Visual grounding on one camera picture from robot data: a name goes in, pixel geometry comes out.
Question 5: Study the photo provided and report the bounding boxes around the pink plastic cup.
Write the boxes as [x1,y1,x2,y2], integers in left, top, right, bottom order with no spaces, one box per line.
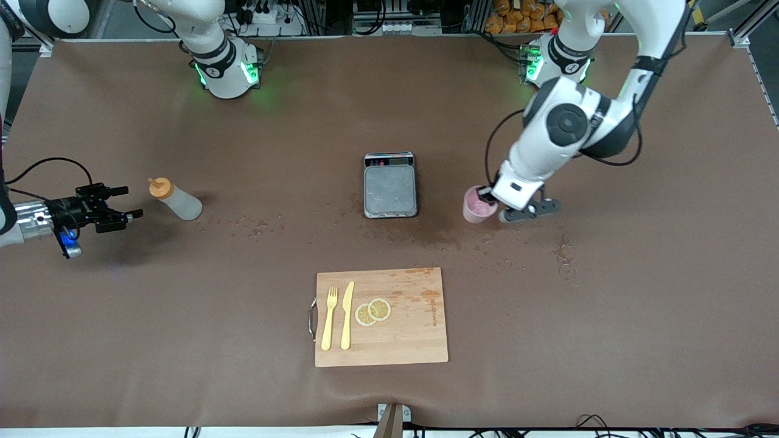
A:
[463,186,498,224]

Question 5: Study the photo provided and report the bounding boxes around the translucent sauce bottle orange cap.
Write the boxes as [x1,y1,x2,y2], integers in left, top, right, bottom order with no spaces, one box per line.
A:
[148,177,203,221]

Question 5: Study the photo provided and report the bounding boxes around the silver digital kitchen scale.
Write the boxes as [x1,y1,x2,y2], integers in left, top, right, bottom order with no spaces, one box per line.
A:
[363,152,419,218]

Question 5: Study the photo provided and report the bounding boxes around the orange snack bags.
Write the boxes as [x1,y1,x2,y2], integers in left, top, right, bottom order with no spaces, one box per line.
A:
[486,0,565,35]

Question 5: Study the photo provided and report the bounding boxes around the yellow plastic knife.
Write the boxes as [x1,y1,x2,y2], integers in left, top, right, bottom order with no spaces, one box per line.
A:
[340,281,355,351]

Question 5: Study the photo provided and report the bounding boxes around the yellow plastic fork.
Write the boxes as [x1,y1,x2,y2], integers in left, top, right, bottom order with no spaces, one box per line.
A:
[321,287,338,352]

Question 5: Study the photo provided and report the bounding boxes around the white power strip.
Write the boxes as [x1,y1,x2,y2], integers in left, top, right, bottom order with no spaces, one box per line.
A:
[234,5,305,37]

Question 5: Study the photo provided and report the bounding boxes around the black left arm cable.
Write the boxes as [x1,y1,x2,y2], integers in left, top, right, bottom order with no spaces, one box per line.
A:
[484,91,645,187]

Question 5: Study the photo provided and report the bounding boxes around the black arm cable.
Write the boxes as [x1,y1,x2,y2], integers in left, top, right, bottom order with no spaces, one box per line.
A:
[3,157,95,203]
[484,91,645,187]

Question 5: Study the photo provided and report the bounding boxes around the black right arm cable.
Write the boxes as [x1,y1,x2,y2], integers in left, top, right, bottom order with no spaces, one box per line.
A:
[3,157,95,203]

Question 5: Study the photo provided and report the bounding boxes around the metal table clamp bracket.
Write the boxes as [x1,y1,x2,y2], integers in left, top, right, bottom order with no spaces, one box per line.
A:
[375,403,413,438]

